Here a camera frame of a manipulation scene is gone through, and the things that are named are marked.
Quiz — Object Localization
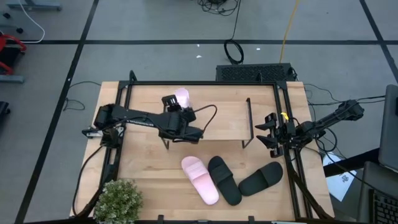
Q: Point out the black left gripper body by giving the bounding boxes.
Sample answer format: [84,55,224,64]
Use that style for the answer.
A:
[167,104,197,124]

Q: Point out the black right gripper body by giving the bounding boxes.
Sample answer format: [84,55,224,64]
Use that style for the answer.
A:
[264,112,299,159]

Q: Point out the black metal rig frame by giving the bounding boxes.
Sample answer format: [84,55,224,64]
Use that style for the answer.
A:
[70,70,335,224]

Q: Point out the long black cable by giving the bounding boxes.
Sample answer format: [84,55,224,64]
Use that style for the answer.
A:
[313,136,398,200]

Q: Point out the green potted plant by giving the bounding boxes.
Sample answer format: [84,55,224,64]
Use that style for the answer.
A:
[93,179,144,224]

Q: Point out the white paper sheet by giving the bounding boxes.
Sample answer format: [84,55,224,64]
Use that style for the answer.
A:
[322,152,358,202]

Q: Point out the black desk bar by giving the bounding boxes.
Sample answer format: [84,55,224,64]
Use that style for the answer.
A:
[323,147,381,177]

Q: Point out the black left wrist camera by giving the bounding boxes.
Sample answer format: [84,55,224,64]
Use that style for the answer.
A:
[161,95,178,108]

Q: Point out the black perforated computer case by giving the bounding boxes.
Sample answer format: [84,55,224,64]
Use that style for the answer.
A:
[216,63,296,83]

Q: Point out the yellow cable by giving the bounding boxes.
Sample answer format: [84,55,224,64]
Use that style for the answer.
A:
[279,0,301,64]

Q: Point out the wooden shelf with black frame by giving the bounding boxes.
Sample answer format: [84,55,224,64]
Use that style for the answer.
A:
[160,97,255,150]

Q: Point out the silver mounting plate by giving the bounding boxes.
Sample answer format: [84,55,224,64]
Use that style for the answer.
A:
[82,126,105,139]

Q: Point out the grey laptop with black keyboard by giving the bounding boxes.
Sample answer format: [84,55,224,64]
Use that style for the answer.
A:
[357,161,398,224]

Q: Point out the black coiled cable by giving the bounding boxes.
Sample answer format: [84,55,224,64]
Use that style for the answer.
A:
[223,0,245,65]

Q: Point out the grey metal base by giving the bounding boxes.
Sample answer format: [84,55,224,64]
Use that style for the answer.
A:
[0,74,25,84]
[6,0,62,12]

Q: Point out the black cable tangle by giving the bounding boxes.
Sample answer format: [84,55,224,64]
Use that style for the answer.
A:
[197,0,240,16]

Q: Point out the thin black floor cable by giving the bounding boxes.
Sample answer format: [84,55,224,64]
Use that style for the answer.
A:
[63,80,102,112]

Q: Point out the grey monitor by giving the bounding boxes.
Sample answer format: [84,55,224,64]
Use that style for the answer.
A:
[378,83,398,174]

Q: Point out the red and black cart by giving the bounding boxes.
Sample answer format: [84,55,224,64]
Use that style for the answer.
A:
[0,32,27,75]

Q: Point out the black slide sandal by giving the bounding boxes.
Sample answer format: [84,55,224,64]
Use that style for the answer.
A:
[238,161,284,197]
[207,155,243,206]

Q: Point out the black power cable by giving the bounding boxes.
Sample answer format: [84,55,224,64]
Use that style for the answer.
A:
[72,144,106,217]

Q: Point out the white cable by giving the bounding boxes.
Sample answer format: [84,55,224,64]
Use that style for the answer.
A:
[18,0,46,44]

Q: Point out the pink slide sandal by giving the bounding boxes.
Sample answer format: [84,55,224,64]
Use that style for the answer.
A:
[174,88,191,109]
[181,156,220,206]

